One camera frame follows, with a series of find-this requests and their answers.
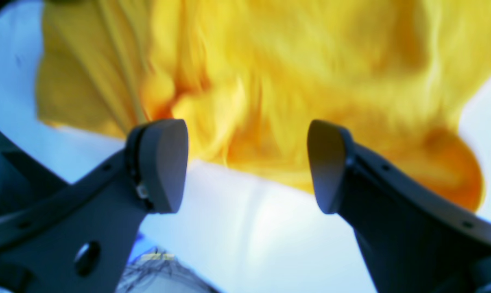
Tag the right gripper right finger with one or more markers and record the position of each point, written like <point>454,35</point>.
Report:
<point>412,240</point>

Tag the orange t-shirt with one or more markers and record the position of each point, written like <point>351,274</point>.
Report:
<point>248,76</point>

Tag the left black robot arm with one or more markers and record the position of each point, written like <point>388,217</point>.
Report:
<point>23,180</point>

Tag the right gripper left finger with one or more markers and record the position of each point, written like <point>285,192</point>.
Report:
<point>79,239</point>

